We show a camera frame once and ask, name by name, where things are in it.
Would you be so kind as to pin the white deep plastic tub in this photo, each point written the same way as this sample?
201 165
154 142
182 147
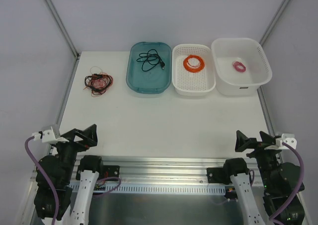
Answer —
241 66

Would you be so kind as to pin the white slotted cable duct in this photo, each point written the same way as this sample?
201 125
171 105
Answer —
214 190

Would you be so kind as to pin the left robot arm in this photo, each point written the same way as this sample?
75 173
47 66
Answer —
65 190

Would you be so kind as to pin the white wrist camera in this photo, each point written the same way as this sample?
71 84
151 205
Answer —
48 134
280 139

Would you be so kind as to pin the teal plastic tray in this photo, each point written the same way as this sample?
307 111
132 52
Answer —
149 67

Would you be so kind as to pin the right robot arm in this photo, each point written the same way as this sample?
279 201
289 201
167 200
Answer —
269 194

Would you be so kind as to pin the aluminium mounting rail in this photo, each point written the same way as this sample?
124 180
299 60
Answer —
163 171

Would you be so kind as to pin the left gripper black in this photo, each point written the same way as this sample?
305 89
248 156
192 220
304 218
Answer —
72 140

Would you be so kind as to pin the aluminium frame post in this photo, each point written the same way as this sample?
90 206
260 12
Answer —
53 11
272 24

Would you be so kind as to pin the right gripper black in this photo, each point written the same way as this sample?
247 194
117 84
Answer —
258 146

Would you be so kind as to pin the white perforated basket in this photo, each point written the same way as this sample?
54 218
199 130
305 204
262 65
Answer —
192 70

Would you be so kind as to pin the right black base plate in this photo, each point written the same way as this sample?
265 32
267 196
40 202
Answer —
217 175

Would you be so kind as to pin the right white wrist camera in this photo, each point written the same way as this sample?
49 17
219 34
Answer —
280 139

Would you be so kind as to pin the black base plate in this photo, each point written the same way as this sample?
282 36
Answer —
217 175
106 172

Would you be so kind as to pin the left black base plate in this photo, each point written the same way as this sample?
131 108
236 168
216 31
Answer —
106 172

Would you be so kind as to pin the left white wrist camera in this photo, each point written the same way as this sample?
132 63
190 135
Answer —
48 134

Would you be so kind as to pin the left aluminium frame post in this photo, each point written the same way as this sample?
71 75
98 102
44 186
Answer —
53 11

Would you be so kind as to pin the right aluminium frame post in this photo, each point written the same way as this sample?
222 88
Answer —
272 24

